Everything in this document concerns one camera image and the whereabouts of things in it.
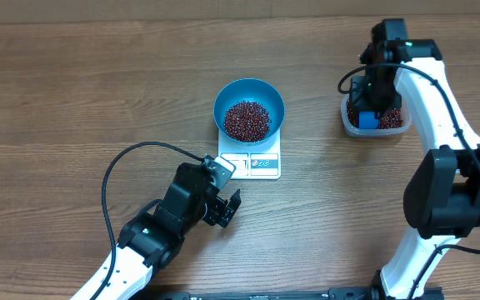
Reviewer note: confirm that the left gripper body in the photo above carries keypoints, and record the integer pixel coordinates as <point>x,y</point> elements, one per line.
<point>214,211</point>

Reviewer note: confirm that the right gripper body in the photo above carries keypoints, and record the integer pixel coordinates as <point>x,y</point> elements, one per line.
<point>378,96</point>

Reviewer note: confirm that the blue plastic scoop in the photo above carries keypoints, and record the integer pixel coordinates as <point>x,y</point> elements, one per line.
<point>368,120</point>

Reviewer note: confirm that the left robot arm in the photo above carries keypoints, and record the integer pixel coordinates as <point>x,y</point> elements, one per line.
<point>152,239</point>

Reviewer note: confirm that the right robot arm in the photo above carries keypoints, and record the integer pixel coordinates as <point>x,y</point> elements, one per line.
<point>441,203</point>

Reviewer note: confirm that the white digital kitchen scale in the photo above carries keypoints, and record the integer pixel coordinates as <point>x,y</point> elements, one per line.
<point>253,161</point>

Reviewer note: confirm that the red beans in bowl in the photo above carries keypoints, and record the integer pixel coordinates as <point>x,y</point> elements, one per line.
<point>247,122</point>

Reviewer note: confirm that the teal blue bowl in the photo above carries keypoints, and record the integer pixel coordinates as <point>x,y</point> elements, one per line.
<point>252,90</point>

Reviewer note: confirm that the red adzuki beans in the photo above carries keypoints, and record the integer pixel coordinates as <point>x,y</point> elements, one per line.
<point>392,118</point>

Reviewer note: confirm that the clear plastic bean container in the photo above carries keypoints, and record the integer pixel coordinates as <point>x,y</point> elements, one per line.
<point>374,133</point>

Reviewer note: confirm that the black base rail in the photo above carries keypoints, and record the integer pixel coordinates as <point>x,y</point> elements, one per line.
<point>265,295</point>

